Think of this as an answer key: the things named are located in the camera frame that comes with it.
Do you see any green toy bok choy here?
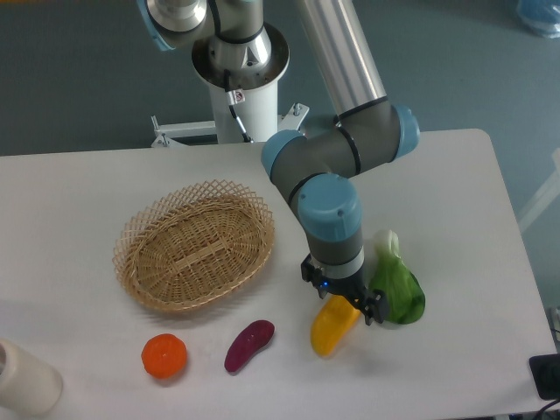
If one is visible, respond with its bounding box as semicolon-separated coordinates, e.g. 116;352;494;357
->
368;229;426;325

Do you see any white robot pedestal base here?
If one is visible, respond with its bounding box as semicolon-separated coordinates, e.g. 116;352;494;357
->
151;80;310;148

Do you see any orange toy persimmon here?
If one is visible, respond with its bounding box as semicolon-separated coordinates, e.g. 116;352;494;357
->
141;333;188;380

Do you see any black device at edge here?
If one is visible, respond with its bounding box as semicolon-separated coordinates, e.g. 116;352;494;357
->
528;353;559;400

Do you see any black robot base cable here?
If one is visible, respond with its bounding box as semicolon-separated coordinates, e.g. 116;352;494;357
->
222;68;255;144

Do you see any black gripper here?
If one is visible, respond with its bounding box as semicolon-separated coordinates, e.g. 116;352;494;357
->
300;255;389;326

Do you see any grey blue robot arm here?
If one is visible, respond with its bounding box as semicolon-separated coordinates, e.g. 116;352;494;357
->
137;1;420;324

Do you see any blue bag in corner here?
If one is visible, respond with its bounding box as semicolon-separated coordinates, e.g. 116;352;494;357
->
516;0;559;39

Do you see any yellow toy mango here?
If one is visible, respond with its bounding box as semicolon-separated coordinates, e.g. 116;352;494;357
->
310;295;361;357

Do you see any woven wicker basket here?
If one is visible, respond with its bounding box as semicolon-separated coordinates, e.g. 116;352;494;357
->
113;179;275;313

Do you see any cream white cylinder bottle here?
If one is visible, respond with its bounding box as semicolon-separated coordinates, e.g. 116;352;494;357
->
1;339;63;417

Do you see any purple toy sweet potato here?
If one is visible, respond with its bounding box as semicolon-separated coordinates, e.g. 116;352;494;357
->
224;319;276;374

